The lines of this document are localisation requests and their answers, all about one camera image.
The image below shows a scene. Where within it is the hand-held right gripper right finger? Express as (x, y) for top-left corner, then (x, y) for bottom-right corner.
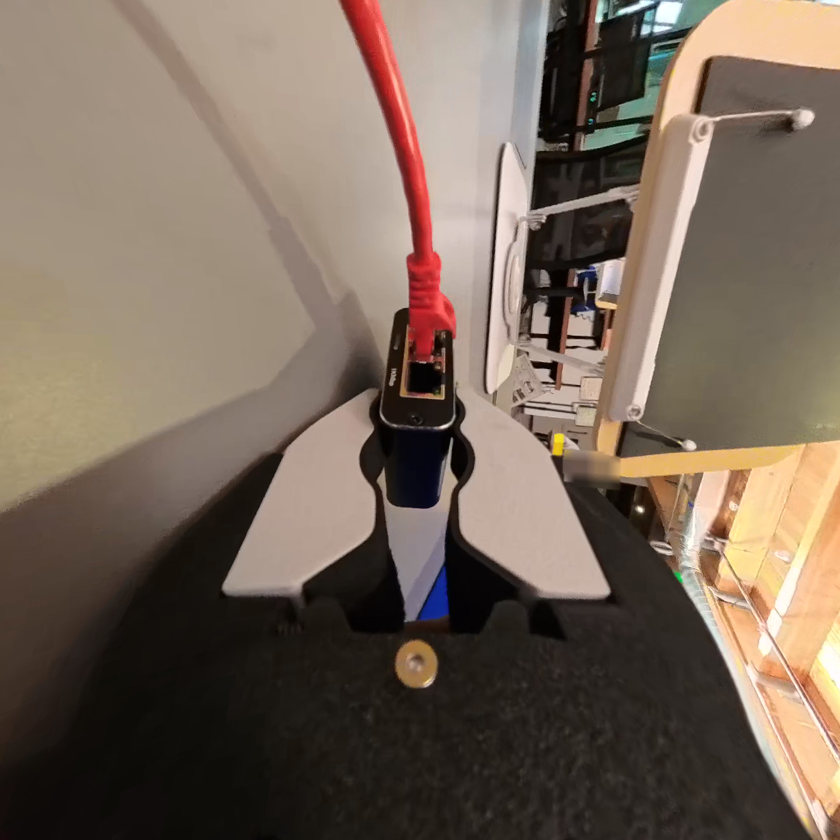
(448, 386), (613, 635)

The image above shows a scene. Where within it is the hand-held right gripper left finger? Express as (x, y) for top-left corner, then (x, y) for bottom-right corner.
(222, 387), (404, 634)

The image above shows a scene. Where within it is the black ethernet splitter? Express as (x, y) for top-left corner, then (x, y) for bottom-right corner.
(379, 308), (458, 509)

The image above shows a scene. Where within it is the red ethernet cable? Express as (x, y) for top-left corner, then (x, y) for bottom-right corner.
(338, 0), (458, 362)

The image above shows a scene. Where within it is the white mounting bar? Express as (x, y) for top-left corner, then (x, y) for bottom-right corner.
(600, 113), (716, 422)

